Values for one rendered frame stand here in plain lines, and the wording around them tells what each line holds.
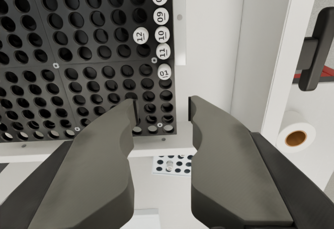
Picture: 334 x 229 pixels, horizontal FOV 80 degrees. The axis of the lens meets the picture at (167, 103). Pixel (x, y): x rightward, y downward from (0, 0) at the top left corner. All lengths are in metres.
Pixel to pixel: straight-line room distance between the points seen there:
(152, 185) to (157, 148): 0.27
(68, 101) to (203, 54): 0.16
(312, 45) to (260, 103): 0.06
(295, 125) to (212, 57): 0.21
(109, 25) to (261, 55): 0.14
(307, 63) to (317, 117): 0.27
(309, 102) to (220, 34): 0.25
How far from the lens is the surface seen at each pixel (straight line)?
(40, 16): 0.21
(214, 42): 0.26
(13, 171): 0.38
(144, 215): 0.59
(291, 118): 0.42
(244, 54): 0.25
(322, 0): 1.32
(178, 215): 0.62
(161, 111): 0.21
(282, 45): 0.18
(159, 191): 0.54
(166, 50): 0.18
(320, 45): 0.22
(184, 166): 0.42
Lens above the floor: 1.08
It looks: 61 degrees down
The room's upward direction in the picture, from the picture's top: 179 degrees clockwise
